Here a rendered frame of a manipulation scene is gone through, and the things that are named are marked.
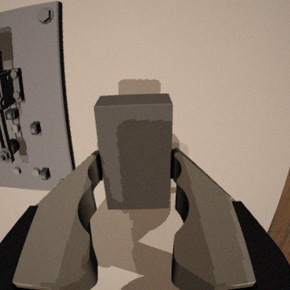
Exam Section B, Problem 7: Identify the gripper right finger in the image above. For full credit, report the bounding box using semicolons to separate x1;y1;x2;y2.
170;148;290;290

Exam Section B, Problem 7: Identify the grey toggle clamp with red handle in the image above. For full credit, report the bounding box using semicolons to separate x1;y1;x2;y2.
0;51;25;164

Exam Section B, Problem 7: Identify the grey fixture plate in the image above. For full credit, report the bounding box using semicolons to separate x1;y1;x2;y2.
0;1;76;191

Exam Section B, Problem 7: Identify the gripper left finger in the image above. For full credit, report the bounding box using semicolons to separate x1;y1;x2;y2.
0;151;103;290

